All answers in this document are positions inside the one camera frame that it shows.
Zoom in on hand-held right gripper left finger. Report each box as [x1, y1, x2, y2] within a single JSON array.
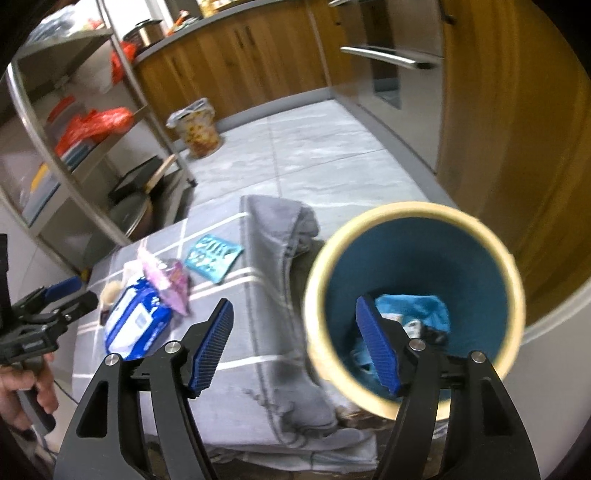
[[54, 298, 235, 480]]

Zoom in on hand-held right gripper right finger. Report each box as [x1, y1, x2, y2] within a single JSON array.
[[355, 295, 542, 480]]

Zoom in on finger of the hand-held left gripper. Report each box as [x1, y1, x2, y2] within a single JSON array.
[[11, 276, 83, 315], [28, 291, 100, 329]]

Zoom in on beige round pad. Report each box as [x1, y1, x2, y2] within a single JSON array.
[[100, 281, 122, 308]]

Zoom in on blue wet wipes pack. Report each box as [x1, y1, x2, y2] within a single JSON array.
[[104, 276, 175, 361]]

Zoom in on black plastic bag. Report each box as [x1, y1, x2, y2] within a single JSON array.
[[425, 325, 450, 348]]

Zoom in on purple packet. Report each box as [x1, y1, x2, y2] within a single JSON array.
[[139, 247, 192, 317]]

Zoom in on teal blister pack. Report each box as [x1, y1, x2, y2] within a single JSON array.
[[185, 234, 245, 283]]

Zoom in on blue bin with yellow rim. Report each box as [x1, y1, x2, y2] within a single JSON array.
[[302, 202, 526, 421]]

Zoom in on person's left hand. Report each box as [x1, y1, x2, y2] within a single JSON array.
[[0, 355, 61, 432]]

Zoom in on grey checked cloth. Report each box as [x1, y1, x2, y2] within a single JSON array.
[[71, 194, 379, 467]]

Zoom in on dark pan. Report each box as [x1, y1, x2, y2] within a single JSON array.
[[108, 189, 153, 238]]

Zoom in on red plastic bag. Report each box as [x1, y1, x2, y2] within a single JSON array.
[[55, 107, 134, 155]]

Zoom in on patterned waste bin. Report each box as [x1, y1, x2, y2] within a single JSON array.
[[166, 98, 221, 158]]

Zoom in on red hanging bag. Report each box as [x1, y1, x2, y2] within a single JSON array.
[[111, 41, 139, 84]]

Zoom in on steel shelf rack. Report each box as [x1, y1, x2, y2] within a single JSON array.
[[0, 0, 199, 273]]

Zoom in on steel cooking pot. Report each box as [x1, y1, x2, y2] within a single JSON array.
[[124, 18, 164, 47]]

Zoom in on grey kitchen countertop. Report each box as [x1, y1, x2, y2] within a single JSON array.
[[136, 0, 305, 61]]

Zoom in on wooden kitchen cabinets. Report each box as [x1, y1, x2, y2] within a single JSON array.
[[134, 0, 591, 324]]

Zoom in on wooden handle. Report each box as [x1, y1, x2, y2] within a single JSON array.
[[145, 154, 178, 192]]

